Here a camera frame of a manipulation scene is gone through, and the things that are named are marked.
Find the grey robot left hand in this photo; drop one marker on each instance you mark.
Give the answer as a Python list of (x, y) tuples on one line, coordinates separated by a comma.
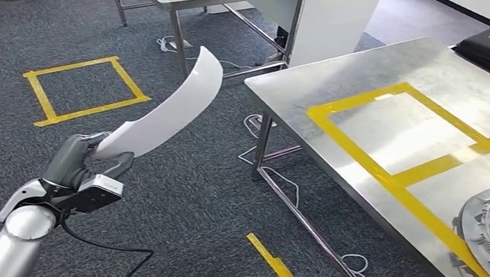
[(67, 163)]

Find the white curved plastic part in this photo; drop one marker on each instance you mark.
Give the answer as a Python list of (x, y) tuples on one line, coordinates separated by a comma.
[(169, 110)]

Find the steel workbench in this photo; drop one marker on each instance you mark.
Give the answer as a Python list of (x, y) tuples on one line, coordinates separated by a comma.
[(373, 69)]

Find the grey floor socket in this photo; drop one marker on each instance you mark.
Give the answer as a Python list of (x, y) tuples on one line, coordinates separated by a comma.
[(265, 122)]

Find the white cabinet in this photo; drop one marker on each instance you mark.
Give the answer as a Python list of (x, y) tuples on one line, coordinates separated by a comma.
[(332, 22)]

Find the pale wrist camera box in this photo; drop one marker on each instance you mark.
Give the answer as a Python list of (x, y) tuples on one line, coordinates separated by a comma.
[(100, 190)]

